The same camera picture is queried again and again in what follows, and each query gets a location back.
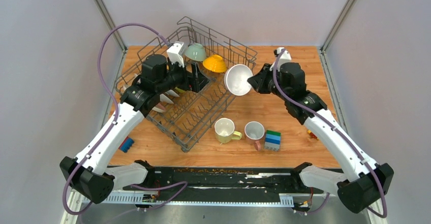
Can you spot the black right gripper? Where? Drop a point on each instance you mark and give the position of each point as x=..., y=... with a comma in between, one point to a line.
x=258, y=81

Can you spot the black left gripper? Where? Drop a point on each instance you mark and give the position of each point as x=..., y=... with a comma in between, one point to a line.
x=199, y=80

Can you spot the yellow bowl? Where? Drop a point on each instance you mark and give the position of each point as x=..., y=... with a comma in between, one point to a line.
x=215, y=63

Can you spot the green scalloped plate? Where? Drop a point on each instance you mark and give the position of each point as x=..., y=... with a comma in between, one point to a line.
x=180, y=90

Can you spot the white bowl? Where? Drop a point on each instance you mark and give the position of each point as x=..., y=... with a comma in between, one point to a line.
x=236, y=79

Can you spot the teal and yellow bowls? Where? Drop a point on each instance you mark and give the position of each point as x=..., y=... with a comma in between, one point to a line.
x=196, y=52

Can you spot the grey wire dish rack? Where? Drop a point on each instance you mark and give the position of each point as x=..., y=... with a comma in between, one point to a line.
x=191, y=115

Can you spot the cream and pink plate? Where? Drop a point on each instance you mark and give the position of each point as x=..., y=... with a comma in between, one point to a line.
x=160, y=108

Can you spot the red and teal floral plate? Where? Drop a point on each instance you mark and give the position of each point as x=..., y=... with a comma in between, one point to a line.
x=165, y=99

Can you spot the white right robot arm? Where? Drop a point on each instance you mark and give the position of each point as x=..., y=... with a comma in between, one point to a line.
x=313, y=113

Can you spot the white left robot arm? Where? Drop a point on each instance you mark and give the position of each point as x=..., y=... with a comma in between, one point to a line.
x=135, y=104

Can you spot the pink mug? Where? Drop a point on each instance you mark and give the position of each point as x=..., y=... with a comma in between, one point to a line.
x=254, y=134

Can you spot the yellow mug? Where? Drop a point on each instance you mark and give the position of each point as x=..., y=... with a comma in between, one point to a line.
x=225, y=131

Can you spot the green blue grey block stack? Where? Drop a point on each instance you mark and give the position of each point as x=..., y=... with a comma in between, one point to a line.
x=272, y=140

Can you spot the small red yellow green toy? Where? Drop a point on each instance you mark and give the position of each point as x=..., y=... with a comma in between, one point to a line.
x=311, y=135

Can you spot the yellow red blue toy block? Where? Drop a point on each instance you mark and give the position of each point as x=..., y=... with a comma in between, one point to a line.
x=126, y=144

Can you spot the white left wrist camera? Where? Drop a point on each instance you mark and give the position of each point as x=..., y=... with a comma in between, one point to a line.
x=175, y=53

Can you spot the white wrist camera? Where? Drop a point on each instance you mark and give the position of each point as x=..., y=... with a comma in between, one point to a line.
x=175, y=53
x=282, y=56

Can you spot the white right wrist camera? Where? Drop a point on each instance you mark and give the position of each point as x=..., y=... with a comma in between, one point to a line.
x=282, y=56

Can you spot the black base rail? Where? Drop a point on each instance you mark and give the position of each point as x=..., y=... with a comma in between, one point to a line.
x=219, y=183

